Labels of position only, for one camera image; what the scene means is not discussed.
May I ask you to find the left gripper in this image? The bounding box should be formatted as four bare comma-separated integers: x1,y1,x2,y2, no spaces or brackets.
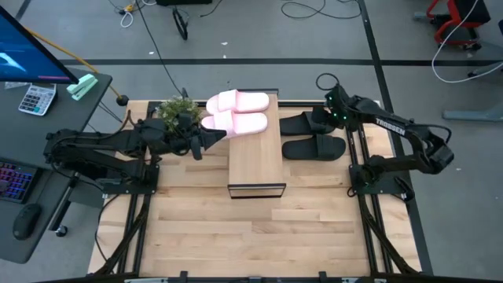
171,113,229,161

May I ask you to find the wooden shelf with black frame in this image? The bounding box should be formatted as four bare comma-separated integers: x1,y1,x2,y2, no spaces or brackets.
227,89,288,200

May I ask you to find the backlit keyboard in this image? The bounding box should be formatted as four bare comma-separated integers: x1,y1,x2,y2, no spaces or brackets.
0,158,41,204

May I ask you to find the white floor cable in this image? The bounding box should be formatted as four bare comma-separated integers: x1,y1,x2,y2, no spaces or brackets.
431,0,503,85

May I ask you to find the pink foam slide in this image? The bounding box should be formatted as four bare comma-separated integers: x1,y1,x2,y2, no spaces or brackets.
200,110,270,140
205,89,271,116

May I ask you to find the black foam slide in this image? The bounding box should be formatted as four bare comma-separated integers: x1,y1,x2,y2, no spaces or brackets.
279,110,336,137
281,134,347,162

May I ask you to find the black aluminium table frame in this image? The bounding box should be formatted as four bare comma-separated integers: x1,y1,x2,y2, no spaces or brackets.
87,99,434,283

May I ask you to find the grey calculator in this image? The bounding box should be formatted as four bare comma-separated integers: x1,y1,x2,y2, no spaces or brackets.
17,83,57,117

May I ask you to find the computer monitor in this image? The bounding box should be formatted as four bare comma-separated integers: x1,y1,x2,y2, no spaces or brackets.
0,5,80,85

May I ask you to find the black floor cable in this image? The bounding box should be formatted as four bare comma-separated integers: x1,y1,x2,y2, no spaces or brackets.
280,0,363,20

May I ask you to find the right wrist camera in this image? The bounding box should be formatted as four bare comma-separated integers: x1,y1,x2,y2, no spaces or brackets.
326,89,351,121

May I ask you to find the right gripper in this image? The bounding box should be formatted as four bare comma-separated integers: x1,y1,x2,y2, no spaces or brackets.
313,83,355,130

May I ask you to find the dark desk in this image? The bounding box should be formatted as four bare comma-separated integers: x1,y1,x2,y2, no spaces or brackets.
0,66,113,265

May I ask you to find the mint green stapler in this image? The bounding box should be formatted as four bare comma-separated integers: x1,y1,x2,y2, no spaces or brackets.
66,73,99,102

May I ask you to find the red and black cart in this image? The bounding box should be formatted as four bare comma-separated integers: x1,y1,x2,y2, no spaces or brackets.
413,0,492,52

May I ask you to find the black computer mouse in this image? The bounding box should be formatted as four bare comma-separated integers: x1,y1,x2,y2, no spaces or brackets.
12,203,43,241

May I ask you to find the green potted plant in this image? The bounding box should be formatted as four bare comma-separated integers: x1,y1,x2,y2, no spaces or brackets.
156,97,203,135

